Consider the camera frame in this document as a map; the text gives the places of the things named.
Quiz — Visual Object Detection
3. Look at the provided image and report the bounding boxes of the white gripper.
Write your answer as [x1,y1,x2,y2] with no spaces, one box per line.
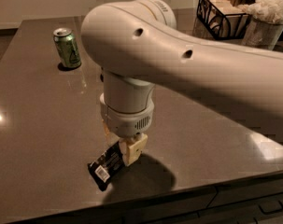
[100,94,154,166]

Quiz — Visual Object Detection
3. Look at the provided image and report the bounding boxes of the black rxbar chocolate wrapper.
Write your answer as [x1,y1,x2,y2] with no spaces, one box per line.
[88,142,124,191]

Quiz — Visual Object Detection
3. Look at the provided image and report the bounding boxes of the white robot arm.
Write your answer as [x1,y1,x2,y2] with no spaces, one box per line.
[81,0,283,161]

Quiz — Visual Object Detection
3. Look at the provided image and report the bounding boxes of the green soda can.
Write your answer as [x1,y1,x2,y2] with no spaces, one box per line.
[53,27,81,69]

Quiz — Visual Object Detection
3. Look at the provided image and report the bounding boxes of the black wire basket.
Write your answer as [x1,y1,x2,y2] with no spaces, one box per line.
[197,0,249,40]

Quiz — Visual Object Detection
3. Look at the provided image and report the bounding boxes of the dark drawer handle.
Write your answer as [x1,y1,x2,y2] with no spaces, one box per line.
[259,201,283,215]

